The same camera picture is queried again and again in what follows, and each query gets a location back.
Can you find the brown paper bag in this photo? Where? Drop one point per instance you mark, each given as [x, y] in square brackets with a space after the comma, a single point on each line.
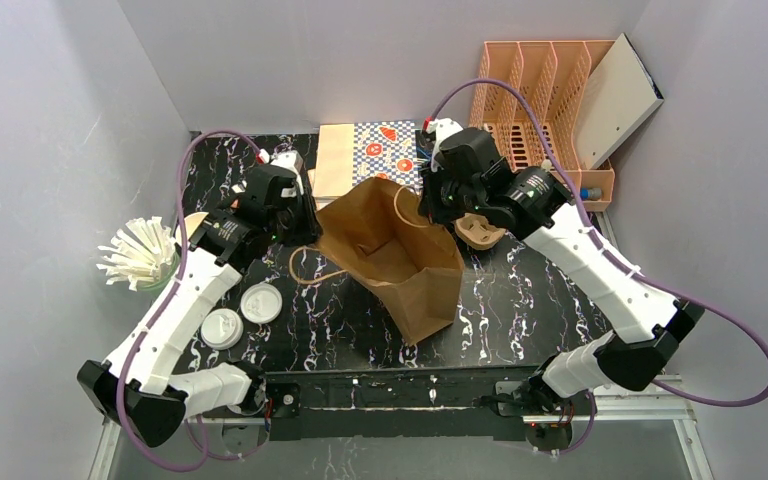
[415, 268]

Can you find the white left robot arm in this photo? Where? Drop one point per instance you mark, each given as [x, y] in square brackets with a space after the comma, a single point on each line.
[136, 385]

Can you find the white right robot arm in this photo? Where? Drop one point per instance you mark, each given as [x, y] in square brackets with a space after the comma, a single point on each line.
[646, 324]

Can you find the white lid on table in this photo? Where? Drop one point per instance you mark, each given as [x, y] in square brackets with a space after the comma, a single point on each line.
[261, 303]

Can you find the white folder board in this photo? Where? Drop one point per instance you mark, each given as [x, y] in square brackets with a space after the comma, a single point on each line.
[620, 94]

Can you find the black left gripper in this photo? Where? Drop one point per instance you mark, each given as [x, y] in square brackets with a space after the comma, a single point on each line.
[300, 221]

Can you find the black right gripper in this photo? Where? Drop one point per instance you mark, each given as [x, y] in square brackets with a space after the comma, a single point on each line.
[436, 204]

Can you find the green cup of stirrers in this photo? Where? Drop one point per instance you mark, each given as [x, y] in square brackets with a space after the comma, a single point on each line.
[143, 255]

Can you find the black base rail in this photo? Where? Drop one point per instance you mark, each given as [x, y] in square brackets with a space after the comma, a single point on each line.
[501, 389]

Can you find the orange file organizer rack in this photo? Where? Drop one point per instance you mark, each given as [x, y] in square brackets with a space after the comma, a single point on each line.
[551, 76]

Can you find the checkered paper sheet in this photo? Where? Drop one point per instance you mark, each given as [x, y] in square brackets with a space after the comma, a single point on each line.
[385, 150]

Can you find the cardboard cup carrier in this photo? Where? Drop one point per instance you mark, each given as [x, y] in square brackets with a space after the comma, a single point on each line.
[477, 232]

